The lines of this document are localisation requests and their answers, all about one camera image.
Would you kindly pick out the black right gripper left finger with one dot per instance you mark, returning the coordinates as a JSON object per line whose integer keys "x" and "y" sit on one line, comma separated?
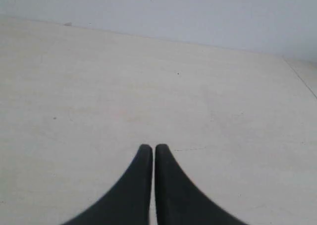
{"x": 128, "y": 201}

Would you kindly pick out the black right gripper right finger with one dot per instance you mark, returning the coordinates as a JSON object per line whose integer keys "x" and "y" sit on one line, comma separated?
{"x": 179, "y": 201}

